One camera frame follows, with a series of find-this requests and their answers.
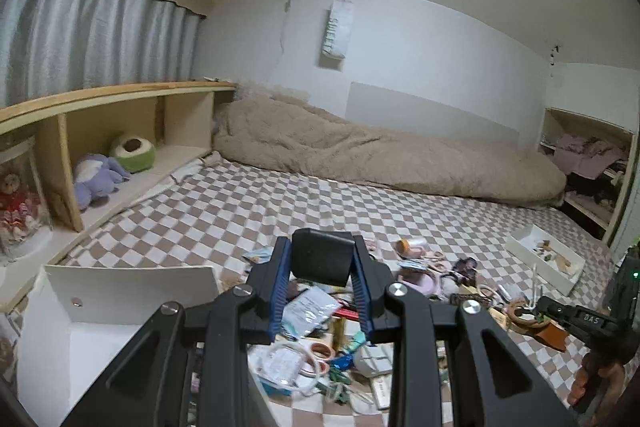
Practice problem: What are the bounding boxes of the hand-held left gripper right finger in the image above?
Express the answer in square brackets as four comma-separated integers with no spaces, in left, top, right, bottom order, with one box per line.
[349,233,577,427]

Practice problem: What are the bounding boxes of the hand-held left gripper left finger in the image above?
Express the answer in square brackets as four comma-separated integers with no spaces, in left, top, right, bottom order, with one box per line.
[60,236,294,427]

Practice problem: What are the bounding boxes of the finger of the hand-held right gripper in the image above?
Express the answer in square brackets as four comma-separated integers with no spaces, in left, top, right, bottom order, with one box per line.
[535,295,589,331]

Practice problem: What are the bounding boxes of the white cardboard box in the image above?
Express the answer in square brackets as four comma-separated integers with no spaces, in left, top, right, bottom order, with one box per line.
[17,263,221,427]

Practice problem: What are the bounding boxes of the person's right hand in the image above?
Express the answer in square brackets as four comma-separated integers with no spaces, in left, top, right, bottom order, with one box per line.
[569,352,627,413]

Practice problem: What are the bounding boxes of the brown wooden wedge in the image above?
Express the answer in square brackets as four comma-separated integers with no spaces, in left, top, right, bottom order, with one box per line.
[527,322,571,353]

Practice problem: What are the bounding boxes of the large foil sachet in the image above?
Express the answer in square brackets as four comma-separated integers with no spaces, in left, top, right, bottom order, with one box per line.
[282,287,341,338]

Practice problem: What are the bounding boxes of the small blue sachets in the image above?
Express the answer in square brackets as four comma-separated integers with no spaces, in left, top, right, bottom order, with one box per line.
[242,247,276,264]

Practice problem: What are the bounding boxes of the teal tube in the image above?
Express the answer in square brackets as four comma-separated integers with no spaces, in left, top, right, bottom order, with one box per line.
[345,332,371,355]

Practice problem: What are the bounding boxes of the white rectangular tray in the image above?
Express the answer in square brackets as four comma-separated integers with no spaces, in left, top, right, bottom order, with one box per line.
[504,223,587,297]

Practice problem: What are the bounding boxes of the pink round mirror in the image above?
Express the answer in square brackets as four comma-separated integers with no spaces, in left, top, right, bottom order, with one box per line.
[397,269,441,298]

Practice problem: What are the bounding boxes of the white plug adapter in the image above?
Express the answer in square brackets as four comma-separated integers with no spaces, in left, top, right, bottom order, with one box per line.
[352,344,396,378]

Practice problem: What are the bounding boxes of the orange-capped clear bottle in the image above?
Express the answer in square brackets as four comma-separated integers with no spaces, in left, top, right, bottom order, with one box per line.
[396,237,427,258]

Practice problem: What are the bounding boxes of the checkered bed sheet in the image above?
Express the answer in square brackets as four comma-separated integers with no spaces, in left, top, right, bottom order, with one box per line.
[0,152,631,427]

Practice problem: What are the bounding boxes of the brown hair claw clip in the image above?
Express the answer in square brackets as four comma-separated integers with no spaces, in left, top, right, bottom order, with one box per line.
[450,289,483,308]

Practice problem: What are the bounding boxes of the white stick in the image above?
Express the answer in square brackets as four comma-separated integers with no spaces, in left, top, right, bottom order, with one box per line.
[371,374,392,410]

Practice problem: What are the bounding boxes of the bunch of green clothespins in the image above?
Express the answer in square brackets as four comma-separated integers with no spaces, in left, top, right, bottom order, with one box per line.
[322,374,358,405]

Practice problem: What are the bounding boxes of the dark purple crochet flower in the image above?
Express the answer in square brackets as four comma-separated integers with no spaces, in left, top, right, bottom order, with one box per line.
[452,257,481,283]

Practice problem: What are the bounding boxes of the beige comforter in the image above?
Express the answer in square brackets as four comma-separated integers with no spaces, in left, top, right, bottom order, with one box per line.
[212,97,568,208]

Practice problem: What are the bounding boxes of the pink clothes pile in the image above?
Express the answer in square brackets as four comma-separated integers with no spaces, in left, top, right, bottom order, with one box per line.
[554,133,628,180]

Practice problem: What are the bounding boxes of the open closet shelf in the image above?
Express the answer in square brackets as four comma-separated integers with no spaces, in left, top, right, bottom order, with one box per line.
[537,107,638,245]

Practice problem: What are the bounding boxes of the fluffy beige pillow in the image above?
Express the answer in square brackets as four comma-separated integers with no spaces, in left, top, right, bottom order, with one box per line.
[235,82,311,105]

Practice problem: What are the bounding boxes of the green avocado plush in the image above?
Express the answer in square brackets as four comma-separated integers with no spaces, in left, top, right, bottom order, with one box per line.
[110,133,158,174]

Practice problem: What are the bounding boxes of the purple plush toy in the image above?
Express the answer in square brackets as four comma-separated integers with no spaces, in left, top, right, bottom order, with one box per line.
[74,153,132,212]

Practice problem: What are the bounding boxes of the wooden shelf unit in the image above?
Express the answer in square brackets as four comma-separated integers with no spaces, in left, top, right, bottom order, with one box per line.
[0,81,237,313]

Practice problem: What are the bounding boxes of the white hanging bag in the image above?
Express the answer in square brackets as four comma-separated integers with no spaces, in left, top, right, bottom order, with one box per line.
[319,0,356,70]

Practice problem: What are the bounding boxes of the doll in glass dome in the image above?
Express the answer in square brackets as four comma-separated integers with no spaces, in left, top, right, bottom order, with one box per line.
[0,142,53,260]

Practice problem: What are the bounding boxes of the grey curtain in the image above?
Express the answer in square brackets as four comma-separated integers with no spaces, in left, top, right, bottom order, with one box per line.
[0,0,203,108]

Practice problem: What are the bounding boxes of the wooden teether ring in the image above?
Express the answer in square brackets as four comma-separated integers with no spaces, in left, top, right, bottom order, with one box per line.
[505,299,543,333]

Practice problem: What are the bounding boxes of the pink rimmed ring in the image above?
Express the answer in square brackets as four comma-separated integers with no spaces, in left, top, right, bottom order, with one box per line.
[300,339,335,375]

